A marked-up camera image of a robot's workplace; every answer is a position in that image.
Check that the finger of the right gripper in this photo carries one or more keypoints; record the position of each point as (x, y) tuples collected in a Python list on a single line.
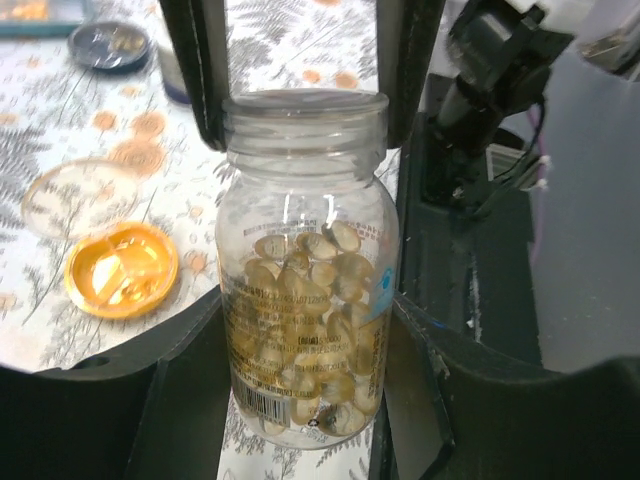
[(198, 32), (406, 31)]

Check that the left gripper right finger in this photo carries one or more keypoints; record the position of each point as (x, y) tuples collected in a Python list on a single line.
[(455, 409)]

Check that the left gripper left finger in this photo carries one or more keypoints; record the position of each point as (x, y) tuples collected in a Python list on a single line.
[(153, 407)]

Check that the orange round pill case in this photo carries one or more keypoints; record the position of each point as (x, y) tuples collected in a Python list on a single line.
[(123, 273)]

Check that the clear round case lid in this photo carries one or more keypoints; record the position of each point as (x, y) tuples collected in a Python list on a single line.
[(80, 198)]

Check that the clear bottle of yellow pills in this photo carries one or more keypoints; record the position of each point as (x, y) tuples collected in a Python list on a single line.
[(307, 242)]

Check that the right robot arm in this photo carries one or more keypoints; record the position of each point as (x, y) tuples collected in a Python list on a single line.
[(503, 52)]

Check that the dark round pill case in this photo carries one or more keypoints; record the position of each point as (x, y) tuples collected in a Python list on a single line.
[(110, 47)]

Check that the blue rectangular pill box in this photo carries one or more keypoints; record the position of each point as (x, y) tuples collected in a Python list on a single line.
[(43, 18)]

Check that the floral table mat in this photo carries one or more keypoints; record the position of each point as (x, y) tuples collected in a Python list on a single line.
[(169, 311)]

